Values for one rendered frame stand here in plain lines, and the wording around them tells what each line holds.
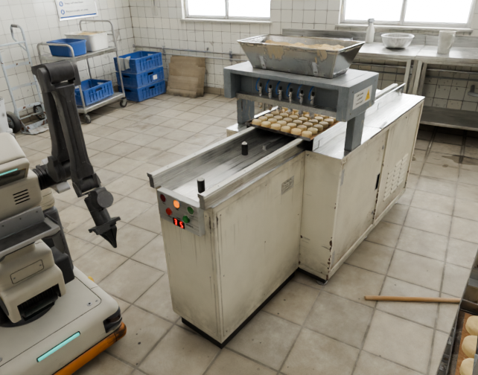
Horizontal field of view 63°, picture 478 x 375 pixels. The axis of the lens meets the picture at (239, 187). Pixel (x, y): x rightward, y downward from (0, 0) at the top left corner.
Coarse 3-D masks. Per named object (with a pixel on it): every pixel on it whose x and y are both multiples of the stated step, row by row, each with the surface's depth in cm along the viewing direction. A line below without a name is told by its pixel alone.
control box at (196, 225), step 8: (160, 192) 162; (168, 192) 161; (160, 200) 165; (168, 200) 161; (176, 200) 157; (184, 200) 155; (192, 200) 155; (160, 208) 167; (176, 208) 159; (184, 208) 156; (192, 208) 152; (200, 208) 152; (168, 216) 165; (176, 216) 162; (192, 216) 154; (200, 216) 153; (184, 224) 160; (192, 224) 157; (200, 224) 154; (192, 232) 159; (200, 232) 156
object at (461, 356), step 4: (468, 316) 86; (464, 320) 85; (464, 324) 84; (464, 328) 83; (464, 332) 82; (464, 336) 81; (460, 344) 80; (460, 348) 79; (460, 352) 78; (460, 356) 77; (464, 356) 77; (460, 360) 76; (456, 364) 76; (460, 364) 76; (456, 368) 75; (456, 372) 74
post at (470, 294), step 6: (474, 258) 85; (474, 264) 83; (468, 276) 87; (468, 288) 86; (474, 288) 85; (462, 294) 89; (468, 294) 86; (474, 294) 85; (468, 300) 87; (474, 300) 86; (456, 312) 91; (450, 330) 94; (444, 348) 97; (438, 372) 99
